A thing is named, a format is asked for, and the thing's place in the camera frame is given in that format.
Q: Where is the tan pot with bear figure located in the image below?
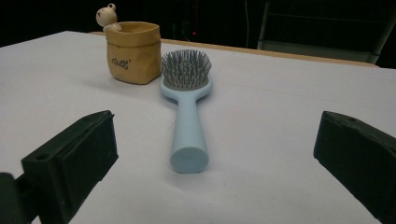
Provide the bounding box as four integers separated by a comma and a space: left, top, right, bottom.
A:
95, 3, 163, 86

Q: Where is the white metal stand frame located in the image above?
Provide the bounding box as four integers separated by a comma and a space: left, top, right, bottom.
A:
257, 0, 396, 64

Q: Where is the white cable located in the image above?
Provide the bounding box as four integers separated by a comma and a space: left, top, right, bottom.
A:
244, 0, 250, 49

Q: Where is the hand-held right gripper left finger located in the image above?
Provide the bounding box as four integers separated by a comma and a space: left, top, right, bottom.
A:
21, 109, 120, 224

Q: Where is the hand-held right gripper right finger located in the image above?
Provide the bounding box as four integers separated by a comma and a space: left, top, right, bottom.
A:
313, 110, 396, 224

